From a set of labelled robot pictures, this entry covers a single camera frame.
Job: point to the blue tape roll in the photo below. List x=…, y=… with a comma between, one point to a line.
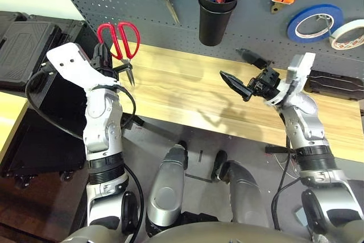
x=291, y=31

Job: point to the silver right robot leg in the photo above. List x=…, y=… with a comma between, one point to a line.
x=247, y=197

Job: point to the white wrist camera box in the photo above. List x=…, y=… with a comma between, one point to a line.
x=298, y=66
x=74, y=66

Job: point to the black right robot foot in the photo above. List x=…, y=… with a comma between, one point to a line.
x=219, y=166

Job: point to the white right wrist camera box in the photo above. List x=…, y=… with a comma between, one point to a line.
x=298, y=66

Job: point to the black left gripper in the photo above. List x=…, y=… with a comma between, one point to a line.
x=101, y=56

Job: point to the silver robot leg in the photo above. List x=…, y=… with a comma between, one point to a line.
x=165, y=191
x=247, y=197

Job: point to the silver left robot leg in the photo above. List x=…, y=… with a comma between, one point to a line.
x=165, y=191

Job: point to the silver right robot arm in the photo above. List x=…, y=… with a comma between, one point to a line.
x=304, y=129

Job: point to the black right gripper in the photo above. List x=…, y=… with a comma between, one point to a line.
x=266, y=83

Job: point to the silver peg hook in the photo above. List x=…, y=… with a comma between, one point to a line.
x=327, y=25

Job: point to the black table bracket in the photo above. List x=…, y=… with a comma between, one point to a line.
x=280, y=150

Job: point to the black flat tool case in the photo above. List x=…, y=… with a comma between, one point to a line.
x=332, y=85

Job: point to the black wheeled cart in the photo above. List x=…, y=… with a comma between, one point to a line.
x=42, y=146

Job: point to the grey robot torso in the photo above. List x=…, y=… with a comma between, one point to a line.
x=199, y=234

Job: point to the black robot foot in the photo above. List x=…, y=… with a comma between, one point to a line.
x=182, y=153
x=219, y=166

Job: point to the black plastic cup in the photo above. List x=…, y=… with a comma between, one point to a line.
x=214, y=26

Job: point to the white tape roll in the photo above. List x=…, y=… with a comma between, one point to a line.
x=337, y=45

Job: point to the light wooden board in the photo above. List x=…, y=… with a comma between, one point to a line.
x=11, y=112

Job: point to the large black hard case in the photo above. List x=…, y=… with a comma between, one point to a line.
x=28, y=43

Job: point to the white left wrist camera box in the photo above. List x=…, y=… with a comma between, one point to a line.
x=74, y=66

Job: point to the black left robot foot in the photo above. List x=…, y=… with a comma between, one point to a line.
x=182, y=153

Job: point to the grey metal pegboard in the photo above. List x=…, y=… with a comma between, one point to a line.
x=256, y=41

